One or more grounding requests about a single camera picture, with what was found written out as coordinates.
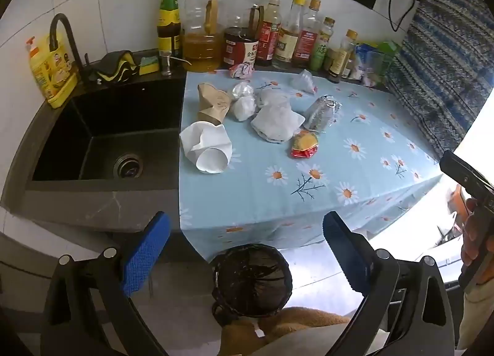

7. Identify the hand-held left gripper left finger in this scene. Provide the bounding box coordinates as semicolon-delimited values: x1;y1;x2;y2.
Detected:
40;211;172;356

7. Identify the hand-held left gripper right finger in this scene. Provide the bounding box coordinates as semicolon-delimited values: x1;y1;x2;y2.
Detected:
322;211;456;356

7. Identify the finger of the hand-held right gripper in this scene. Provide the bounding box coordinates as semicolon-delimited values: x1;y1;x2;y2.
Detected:
440;150;494;202

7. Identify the black bagged trash bin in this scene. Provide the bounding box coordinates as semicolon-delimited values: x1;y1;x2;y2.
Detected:
211;244;294;328

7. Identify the white crushed paper cup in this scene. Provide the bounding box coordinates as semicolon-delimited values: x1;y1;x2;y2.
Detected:
179;121;233;175

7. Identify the large white tissue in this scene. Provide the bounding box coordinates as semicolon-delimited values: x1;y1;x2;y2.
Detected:
251;105;305;144

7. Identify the person's right hand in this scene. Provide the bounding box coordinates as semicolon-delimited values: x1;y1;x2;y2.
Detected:
461;198;488;267

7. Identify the orange black object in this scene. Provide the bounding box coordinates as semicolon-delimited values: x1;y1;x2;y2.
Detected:
448;184;469;241

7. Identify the brown fluffy garment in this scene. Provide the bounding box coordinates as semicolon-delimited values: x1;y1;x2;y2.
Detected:
220;306;352;356

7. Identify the metal sink drain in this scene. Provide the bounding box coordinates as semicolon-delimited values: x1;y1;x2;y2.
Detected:
114;153;144;179

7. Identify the blue daisy tablecloth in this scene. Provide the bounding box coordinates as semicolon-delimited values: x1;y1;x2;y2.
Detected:
178;68;444;264

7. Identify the blue patterned cloth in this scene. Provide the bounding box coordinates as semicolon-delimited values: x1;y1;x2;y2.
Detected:
386;0;494;158

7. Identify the red yellow snack wrapper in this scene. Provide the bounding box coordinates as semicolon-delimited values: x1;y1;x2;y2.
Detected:
290;130;320;159

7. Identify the grey kitchen cabinet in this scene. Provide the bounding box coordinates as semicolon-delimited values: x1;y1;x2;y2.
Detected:
0;205;186;275

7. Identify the black kitchen sink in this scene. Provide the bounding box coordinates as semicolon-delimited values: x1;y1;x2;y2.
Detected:
31;78;188;183

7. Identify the clear plastic cup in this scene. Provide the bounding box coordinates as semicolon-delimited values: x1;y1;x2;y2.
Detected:
303;95;342;133

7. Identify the green box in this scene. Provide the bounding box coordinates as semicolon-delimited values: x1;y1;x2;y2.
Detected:
376;40;400;67

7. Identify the blue white packet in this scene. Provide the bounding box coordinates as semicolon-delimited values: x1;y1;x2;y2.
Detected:
355;43;381;86

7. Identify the brown crushed paper cup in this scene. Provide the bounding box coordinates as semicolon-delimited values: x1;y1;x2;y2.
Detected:
197;83;233;125

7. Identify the small dark sauce bottle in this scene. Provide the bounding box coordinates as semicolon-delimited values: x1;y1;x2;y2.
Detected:
328;29;358;83

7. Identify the flat white crumpled tissue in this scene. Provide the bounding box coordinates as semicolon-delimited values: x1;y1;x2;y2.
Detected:
257;87;294;109

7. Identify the clear plastic bag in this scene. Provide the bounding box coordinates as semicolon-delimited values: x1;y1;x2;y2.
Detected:
291;69;318;95

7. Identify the small white tissue ball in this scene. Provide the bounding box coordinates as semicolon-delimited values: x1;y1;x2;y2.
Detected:
230;95;257;122

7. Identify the yellow green sponge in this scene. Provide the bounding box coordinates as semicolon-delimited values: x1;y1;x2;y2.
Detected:
140;55;160;75

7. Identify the green label clear bottle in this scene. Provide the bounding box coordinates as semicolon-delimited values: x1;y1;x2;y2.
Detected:
310;17;336;72

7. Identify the black yellow cloth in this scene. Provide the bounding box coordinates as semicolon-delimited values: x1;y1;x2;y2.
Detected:
90;50;140;84

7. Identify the metal counter soap pump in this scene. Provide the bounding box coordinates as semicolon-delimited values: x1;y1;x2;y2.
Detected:
160;50;192;77

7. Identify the clear plastic wrap ball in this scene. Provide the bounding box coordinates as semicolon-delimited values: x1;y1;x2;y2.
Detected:
232;82;255;100

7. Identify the yellow dish soap bottle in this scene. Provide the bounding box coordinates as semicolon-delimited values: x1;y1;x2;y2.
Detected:
26;33;78;109

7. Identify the clear bottle red label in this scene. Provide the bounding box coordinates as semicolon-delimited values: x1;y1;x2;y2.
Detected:
293;0;323;69

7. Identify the pink white crumpled wrapper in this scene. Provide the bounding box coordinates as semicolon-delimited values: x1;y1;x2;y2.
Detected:
228;62;256;80

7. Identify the large cooking oil jug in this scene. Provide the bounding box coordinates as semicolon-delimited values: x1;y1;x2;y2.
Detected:
182;0;225;73

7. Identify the clear bottle white label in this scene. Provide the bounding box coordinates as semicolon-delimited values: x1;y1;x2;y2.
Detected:
275;0;306;70

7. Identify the black curved faucet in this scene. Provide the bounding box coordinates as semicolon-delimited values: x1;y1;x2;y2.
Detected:
49;13;91;82

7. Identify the dark sauce jug red label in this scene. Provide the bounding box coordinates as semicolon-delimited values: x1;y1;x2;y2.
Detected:
221;0;265;70

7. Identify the black cap red label bottle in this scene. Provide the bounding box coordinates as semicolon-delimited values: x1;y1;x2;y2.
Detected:
257;0;283;67

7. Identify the green label sauce bottle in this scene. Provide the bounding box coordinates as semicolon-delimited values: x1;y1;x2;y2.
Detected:
157;0;182;59

